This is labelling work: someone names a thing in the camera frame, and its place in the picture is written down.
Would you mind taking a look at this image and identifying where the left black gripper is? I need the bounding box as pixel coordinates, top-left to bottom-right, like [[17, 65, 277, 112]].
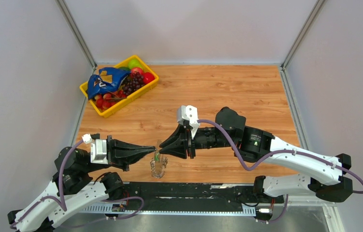
[[83, 133, 156, 173]]

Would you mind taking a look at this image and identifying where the blue chip bag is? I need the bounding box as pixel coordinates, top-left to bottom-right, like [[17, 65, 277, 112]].
[[87, 67, 131, 100]]

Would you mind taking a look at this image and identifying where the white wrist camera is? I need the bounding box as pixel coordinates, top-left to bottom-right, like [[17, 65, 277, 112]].
[[81, 133, 108, 165], [176, 105, 200, 139]]

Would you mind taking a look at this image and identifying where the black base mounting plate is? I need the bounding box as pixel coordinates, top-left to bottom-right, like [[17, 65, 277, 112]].
[[109, 182, 274, 211]]

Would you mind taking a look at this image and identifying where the red tomato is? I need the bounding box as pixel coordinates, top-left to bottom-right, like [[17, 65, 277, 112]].
[[143, 72, 155, 85]]

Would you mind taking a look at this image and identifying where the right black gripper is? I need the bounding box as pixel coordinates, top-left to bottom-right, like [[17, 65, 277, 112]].
[[159, 122, 236, 159]]

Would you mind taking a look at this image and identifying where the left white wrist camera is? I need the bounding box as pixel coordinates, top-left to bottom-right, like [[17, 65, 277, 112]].
[[81, 133, 108, 165]]

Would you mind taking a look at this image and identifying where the white slotted cable duct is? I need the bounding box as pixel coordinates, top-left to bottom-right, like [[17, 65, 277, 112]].
[[79, 202, 256, 217]]

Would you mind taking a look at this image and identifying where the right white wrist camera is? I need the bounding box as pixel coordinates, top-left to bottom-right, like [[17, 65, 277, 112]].
[[176, 105, 200, 139]]

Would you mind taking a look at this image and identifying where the purple grape bunch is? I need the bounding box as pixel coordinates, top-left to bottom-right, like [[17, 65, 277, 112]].
[[122, 72, 145, 96]]

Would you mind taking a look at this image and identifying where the green apple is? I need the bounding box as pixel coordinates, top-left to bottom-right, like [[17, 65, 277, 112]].
[[128, 58, 143, 69]]

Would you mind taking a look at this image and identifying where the red apple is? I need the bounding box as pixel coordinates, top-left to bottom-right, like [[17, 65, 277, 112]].
[[131, 67, 144, 76]]

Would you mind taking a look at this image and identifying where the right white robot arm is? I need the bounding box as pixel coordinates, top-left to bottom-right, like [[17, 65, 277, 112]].
[[159, 105, 353, 203]]

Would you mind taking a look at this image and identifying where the large keyring with small rings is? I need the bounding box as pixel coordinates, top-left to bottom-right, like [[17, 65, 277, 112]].
[[150, 140, 167, 178]]

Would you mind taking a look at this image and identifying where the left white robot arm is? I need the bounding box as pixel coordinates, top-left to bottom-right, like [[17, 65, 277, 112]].
[[7, 133, 156, 232]]

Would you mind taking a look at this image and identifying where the yellow plastic basket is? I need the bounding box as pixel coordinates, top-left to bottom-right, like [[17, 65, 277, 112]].
[[79, 55, 159, 118]]

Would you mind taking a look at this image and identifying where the red cherries pile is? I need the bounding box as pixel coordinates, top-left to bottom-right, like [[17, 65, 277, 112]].
[[93, 90, 127, 111]]

